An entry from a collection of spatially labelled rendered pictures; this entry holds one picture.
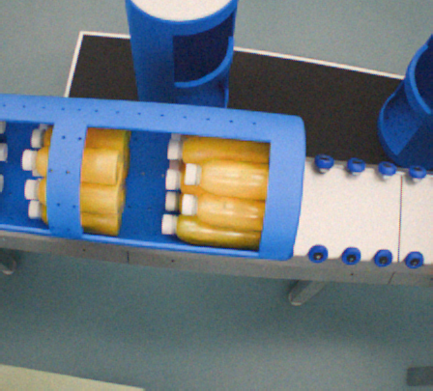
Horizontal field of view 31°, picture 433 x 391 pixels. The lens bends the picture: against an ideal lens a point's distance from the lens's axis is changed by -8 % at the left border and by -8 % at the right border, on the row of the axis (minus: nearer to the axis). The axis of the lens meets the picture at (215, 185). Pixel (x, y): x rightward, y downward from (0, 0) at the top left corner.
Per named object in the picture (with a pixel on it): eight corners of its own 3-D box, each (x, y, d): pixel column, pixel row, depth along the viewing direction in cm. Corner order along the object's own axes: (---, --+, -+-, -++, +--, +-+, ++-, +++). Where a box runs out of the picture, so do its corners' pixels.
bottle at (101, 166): (114, 187, 151) (26, 180, 151) (119, 183, 158) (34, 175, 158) (117, 151, 150) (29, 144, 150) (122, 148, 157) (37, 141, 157)
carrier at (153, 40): (126, 125, 262) (209, 153, 260) (101, 3, 177) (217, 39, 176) (159, 51, 269) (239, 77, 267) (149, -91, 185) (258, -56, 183)
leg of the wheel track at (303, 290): (304, 305, 263) (337, 278, 203) (287, 304, 263) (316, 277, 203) (305, 289, 265) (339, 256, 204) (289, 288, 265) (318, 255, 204)
